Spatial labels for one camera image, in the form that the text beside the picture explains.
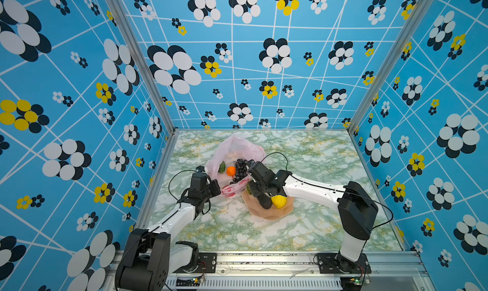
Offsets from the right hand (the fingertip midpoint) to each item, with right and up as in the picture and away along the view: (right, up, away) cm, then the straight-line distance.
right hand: (255, 184), depth 87 cm
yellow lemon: (+10, -7, -4) cm, 13 cm away
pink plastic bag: (-14, +16, +10) cm, 23 cm away
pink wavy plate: (+8, -12, -3) cm, 15 cm away
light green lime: (-17, +6, +10) cm, 21 cm away
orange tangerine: (-12, +5, +9) cm, 16 cm away
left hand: (-17, 0, +3) cm, 17 cm away
